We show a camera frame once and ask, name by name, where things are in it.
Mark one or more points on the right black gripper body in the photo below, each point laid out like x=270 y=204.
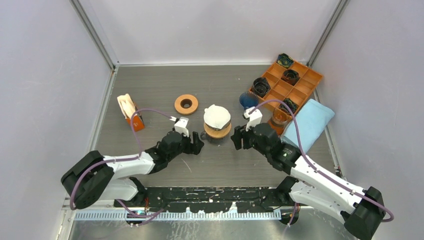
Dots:
x=249 y=140

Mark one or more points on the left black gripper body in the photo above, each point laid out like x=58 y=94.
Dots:
x=185 y=146

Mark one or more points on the grey glass mug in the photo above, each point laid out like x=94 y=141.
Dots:
x=205 y=136

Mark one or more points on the wooden ring dripper stand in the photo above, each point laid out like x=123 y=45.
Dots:
x=217 y=134

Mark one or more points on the amber glass cup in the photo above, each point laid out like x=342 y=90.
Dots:
x=279 y=121

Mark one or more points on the white paper coffee filter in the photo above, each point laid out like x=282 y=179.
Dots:
x=216 y=110

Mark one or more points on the blue transparent dripper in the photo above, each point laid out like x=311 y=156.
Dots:
x=248 y=100

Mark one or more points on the grey transparent dripper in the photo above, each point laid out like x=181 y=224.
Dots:
x=217 y=122

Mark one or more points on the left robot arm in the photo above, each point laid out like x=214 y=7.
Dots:
x=100 y=177

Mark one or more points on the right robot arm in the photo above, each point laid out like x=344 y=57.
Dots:
x=359 y=210

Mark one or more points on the orange filter holder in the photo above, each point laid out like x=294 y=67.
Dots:
x=135 y=120

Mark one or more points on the light blue cloth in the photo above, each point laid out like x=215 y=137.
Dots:
x=311 y=120

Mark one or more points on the orange compartment tray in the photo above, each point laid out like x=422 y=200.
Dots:
x=298 y=93

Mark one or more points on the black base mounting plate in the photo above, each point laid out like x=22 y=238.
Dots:
x=210 y=199

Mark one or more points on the dark capsule green yellow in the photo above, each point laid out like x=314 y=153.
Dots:
x=284 y=60

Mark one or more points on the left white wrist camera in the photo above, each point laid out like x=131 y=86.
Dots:
x=180 y=126

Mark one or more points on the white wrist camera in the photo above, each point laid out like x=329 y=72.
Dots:
x=253 y=117
x=180 y=126

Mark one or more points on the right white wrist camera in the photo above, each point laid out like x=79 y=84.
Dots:
x=253 y=117

